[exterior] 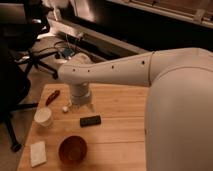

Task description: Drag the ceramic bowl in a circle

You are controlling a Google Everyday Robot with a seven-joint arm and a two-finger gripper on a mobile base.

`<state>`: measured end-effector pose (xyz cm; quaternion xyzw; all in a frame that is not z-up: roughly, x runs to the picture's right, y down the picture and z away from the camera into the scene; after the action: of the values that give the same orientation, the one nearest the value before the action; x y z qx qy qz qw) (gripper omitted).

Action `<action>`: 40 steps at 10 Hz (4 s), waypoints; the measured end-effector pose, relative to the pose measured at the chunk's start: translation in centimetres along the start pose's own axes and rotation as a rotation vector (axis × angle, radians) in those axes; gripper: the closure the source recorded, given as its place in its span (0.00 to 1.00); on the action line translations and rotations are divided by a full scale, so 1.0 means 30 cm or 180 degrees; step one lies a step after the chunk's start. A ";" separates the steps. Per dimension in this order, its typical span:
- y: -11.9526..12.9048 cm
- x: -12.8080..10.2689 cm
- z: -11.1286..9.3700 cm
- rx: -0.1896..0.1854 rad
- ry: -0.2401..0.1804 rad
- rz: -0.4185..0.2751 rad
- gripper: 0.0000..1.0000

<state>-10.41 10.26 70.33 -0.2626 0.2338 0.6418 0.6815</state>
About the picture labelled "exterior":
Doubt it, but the blue device with cables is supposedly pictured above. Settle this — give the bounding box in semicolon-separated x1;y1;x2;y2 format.
62;48;75;59

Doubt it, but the black office chair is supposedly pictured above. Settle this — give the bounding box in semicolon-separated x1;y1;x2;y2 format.
0;0;60;153

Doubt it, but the brown ceramic bowl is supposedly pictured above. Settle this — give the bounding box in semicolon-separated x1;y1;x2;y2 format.
58;136;87;166

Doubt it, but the small white bottle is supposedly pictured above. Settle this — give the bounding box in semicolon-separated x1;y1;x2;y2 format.
62;106;69;113

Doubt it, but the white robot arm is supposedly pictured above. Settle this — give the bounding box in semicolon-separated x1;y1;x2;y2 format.
58;48;213;171

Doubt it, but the black rectangular remote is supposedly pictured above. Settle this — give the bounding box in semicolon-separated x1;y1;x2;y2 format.
80;115;101;127

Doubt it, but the white paper cup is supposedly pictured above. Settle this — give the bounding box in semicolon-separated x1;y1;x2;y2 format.
34;107;53;127

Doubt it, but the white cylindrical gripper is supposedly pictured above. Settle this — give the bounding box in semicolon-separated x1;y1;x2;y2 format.
70;83;95;113

